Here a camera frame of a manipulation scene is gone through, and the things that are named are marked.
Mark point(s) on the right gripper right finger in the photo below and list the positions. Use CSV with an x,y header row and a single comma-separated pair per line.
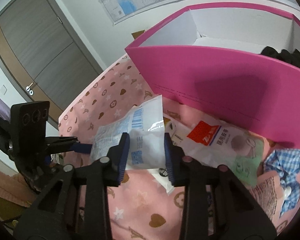
x,y
218,206

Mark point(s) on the pink patterned bedsheet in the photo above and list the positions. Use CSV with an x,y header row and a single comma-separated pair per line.
x,y
139,208

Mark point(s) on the yellow duck wipes pack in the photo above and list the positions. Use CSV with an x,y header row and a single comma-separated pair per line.
x,y
174,173

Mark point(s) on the pink printed sachet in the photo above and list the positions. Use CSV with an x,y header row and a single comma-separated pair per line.
x,y
269,194

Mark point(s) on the blue checkered scrunchie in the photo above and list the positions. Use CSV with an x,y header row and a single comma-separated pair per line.
x,y
286,162

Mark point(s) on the pink cardboard box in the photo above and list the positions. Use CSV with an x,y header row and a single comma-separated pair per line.
x,y
208,56

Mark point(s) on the white blue plastic packet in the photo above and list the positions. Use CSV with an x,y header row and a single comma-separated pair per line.
x,y
145,126

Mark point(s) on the red green cotton swab bag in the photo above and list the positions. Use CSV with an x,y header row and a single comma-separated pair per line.
x,y
219,143

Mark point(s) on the black scrunchie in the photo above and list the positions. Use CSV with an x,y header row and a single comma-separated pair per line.
x,y
285,56

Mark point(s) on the grey door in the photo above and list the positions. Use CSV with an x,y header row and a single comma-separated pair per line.
x,y
43,55

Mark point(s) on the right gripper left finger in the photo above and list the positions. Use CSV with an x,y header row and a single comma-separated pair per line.
x,y
74,205

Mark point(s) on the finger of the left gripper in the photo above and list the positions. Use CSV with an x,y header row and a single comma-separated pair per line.
x,y
82,148

